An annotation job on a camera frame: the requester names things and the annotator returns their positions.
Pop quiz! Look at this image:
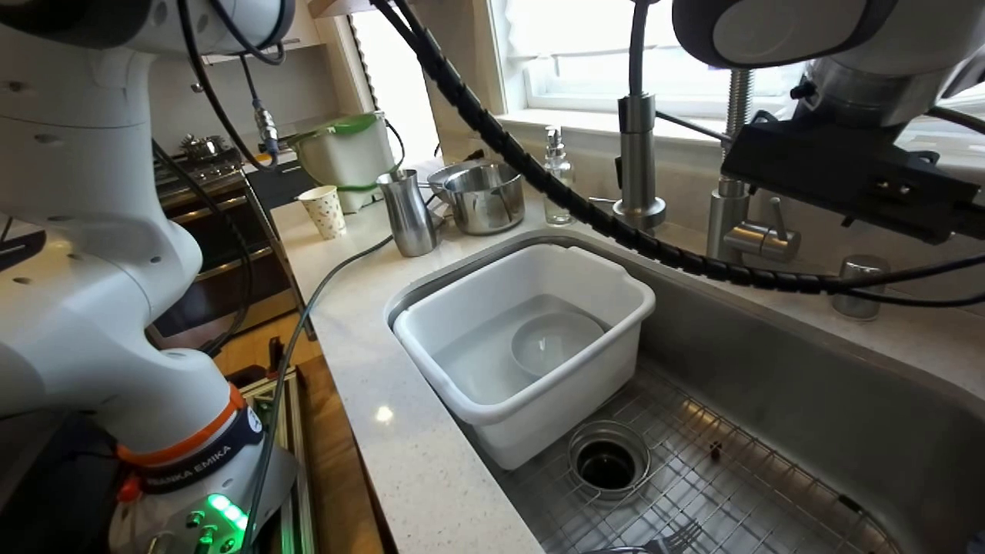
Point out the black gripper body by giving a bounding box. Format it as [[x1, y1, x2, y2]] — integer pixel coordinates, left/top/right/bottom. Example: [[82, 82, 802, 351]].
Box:
[[719, 117, 985, 244]]

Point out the steel faucet lever handle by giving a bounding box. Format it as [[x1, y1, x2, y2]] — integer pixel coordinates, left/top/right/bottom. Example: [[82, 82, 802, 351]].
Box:
[[722, 193, 802, 264]]

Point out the steel spring neck faucet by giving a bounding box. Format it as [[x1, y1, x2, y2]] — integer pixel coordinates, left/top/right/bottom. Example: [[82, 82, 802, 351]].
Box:
[[611, 0, 802, 264]]

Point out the round steel sink cap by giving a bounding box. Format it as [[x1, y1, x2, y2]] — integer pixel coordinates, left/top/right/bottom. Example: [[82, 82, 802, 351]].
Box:
[[828, 254, 888, 317]]

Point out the stainless steel sink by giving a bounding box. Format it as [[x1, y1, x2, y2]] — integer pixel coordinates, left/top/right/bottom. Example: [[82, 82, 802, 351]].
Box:
[[385, 225, 985, 554]]

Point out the clear soap dispenser bottle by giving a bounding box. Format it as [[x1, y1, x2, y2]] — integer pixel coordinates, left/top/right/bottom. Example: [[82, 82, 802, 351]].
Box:
[[539, 120, 578, 227]]

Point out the stainless steel pot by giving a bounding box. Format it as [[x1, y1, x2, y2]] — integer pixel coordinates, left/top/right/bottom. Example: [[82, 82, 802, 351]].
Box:
[[429, 157, 530, 236]]

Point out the white plastic dish tub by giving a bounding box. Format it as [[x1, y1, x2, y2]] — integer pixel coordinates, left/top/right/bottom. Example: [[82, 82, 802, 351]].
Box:
[[392, 241, 659, 472]]

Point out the round sink drain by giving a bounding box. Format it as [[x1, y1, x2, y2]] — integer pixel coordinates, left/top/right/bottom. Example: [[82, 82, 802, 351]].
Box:
[[567, 419, 651, 504]]

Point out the stainless steel pitcher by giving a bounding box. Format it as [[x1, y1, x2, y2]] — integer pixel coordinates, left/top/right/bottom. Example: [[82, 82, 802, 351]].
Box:
[[377, 167, 444, 259]]

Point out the white container green lid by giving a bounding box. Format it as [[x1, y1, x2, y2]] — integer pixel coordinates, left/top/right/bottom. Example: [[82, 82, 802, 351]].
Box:
[[288, 111, 398, 215]]

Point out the paper cup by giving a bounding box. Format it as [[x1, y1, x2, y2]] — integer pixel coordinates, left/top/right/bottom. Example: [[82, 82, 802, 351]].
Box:
[[300, 181, 352, 244]]

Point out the dark kitchen stove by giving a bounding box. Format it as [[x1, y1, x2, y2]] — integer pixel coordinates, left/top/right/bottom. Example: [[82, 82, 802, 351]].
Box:
[[150, 135, 301, 341]]

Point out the wire sink grid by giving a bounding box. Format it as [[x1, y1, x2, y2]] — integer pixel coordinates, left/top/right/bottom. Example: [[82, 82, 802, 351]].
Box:
[[512, 364, 905, 554]]

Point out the thin grey cable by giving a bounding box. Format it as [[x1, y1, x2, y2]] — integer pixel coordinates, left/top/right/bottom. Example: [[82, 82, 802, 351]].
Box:
[[241, 230, 400, 554]]

